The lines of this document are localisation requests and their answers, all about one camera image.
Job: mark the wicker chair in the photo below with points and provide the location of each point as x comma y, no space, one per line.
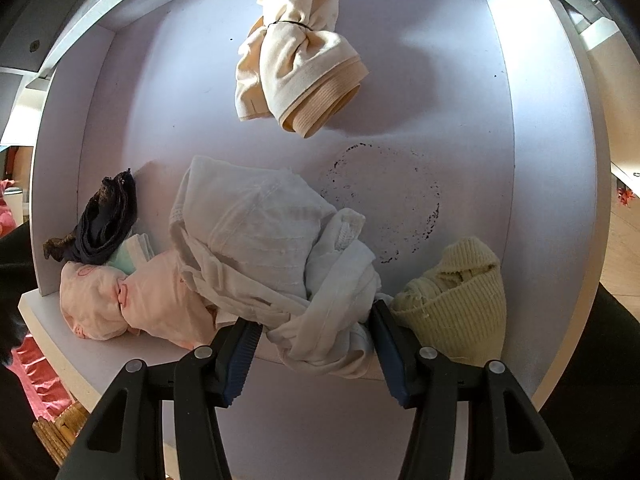
62,435

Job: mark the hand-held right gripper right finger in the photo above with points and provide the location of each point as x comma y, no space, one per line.
387,355

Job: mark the cream cloth bundle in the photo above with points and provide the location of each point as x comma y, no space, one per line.
295,75

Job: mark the mint folded cloth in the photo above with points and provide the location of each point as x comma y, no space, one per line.
131,257

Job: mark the red cloth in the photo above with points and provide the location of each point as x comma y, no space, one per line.
40,380

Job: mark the pale yellow knit cloth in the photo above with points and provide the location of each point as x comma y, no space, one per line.
460,305

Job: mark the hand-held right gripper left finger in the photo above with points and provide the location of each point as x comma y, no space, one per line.
245,360

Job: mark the person's dark garment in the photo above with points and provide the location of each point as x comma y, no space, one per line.
595,390
15,410

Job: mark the white cloth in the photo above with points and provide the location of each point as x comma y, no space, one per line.
260,230

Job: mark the white shelf cabinet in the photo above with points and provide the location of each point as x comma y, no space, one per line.
175,110

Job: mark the dark lace cloth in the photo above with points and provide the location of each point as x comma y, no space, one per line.
105,225

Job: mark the pink red-print cloth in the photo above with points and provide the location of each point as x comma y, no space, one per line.
160,300

